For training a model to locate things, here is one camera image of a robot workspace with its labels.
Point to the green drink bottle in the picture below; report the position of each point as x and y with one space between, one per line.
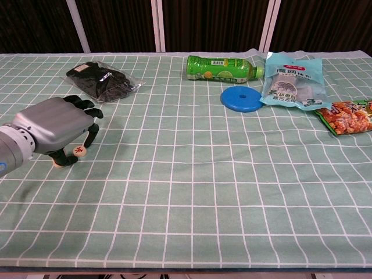
215 68

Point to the green checked tablecloth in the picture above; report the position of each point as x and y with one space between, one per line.
203 189

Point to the white partition frame post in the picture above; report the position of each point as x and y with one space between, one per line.
78 26
268 26
158 26

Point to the wooden chess piece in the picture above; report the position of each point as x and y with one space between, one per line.
57 166
79 150

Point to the orange green snack bag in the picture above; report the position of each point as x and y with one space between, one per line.
348 119

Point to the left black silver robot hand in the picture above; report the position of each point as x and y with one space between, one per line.
55 123

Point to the black items in clear bag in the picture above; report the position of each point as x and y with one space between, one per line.
101 84

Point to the blue round plastic disc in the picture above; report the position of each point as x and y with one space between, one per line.
232 101

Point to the light blue snack pouch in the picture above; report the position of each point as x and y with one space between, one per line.
290 84

